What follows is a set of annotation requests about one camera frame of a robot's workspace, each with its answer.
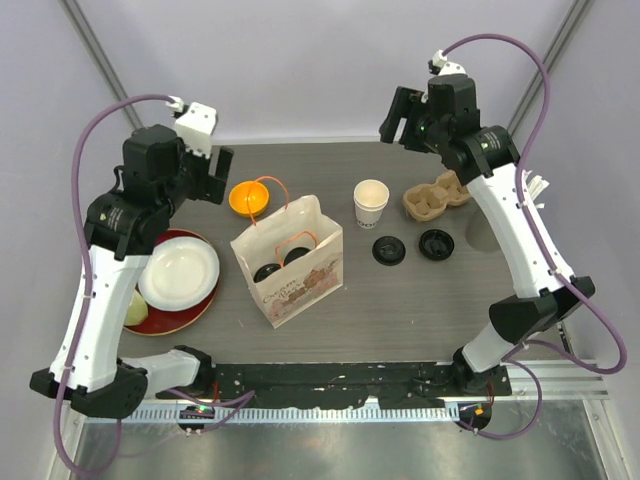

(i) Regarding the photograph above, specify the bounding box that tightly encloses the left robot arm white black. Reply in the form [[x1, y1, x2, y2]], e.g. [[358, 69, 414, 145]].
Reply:
[[29, 123, 234, 420]]

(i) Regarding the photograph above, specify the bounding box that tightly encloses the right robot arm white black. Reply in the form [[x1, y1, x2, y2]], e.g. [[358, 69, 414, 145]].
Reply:
[[379, 74, 595, 395]]

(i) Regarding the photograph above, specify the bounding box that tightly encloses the orange bowl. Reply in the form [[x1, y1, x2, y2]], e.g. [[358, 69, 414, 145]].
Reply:
[[228, 181, 270, 217]]

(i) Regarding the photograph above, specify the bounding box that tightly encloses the cardboard cup carrier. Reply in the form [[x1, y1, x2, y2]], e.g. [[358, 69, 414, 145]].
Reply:
[[402, 170, 471, 222]]

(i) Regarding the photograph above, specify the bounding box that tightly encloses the stack of white paper cups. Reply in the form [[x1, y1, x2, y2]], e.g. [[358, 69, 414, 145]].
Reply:
[[353, 179, 390, 229]]

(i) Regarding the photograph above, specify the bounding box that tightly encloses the white plate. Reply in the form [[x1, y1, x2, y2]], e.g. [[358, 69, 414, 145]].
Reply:
[[138, 236, 220, 312]]

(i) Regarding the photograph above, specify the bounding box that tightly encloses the loose black lid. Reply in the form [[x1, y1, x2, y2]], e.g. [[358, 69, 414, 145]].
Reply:
[[418, 229, 455, 261]]

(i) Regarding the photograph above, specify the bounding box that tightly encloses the bundle of wrapped straws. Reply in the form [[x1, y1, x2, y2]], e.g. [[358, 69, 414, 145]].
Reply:
[[523, 170, 550, 209]]

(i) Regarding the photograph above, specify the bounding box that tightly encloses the stack of black lids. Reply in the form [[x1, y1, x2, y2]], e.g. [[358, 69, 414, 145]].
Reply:
[[372, 236, 406, 266]]

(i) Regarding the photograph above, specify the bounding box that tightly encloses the yellow green mug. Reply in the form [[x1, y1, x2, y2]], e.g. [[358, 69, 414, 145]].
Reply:
[[124, 290, 149, 327]]

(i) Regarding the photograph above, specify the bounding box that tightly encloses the red plate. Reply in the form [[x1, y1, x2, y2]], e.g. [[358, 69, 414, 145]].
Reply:
[[124, 229, 218, 336]]

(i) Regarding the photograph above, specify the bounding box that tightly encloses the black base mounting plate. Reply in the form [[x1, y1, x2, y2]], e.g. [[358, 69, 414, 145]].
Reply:
[[154, 360, 512, 410]]

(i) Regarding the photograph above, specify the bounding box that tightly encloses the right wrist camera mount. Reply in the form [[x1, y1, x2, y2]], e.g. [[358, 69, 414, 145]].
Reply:
[[428, 50, 467, 76]]

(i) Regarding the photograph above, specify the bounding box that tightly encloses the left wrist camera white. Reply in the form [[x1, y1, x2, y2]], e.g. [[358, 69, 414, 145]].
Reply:
[[166, 96, 218, 159]]

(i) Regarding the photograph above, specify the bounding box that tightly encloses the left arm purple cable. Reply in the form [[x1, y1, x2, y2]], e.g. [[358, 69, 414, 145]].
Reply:
[[53, 94, 258, 475]]

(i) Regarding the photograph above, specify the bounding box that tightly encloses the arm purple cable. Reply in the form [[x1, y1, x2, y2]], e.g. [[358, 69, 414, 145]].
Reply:
[[439, 33, 628, 439], [53, 94, 258, 475]]

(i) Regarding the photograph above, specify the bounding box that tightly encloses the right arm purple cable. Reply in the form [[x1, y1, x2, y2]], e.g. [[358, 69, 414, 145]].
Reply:
[[439, 33, 628, 439]]

